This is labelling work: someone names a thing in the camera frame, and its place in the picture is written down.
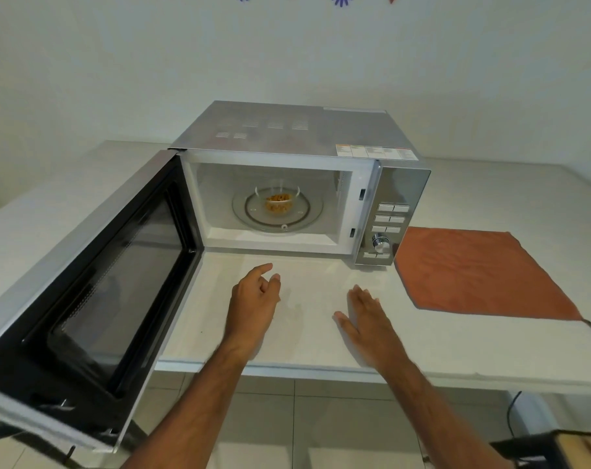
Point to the person's right thumb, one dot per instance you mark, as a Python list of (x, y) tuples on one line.
[(343, 321)]

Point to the person's left hand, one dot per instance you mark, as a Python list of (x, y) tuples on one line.
[(250, 307)]

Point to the orange cloth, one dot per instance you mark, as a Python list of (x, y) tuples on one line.
[(476, 273)]

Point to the glass microwave turntable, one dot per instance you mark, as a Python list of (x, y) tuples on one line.
[(305, 214)]

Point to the person's left forearm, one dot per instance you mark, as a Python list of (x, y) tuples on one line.
[(197, 405)]

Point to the person's right hand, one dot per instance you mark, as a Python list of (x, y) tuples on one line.
[(371, 327)]

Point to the person's left thumb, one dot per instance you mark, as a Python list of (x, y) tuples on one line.
[(274, 287)]

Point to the person's right forearm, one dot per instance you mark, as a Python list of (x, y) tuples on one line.
[(437, 415)]

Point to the silver microwave oven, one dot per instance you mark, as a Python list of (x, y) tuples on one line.
[(295, 131)]

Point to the clear glass bowl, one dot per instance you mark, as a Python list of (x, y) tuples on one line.
[(277, 200)]

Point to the silver microwave control knob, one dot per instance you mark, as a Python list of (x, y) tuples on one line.
[(383, 245)]

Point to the black wooden stool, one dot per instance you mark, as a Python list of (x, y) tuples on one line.
[(559, 449)]

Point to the black glass microwave door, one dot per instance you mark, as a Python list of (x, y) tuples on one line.
[(105, 288)]

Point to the orange food pieces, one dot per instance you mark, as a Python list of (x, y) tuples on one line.
[(277, 199)]

